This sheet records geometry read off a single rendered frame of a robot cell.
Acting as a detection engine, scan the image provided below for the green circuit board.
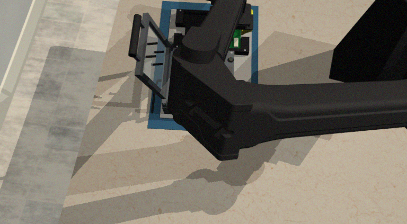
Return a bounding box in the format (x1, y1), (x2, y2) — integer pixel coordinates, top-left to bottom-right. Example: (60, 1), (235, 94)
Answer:
(230, 30), (241, 48)

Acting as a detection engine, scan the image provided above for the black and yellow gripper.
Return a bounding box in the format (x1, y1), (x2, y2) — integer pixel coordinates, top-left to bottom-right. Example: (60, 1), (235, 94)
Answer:
(236, 3), (253, 35)

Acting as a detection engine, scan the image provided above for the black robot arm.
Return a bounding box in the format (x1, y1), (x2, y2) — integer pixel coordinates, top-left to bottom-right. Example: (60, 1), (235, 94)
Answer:
(167, 0), (407, 161)

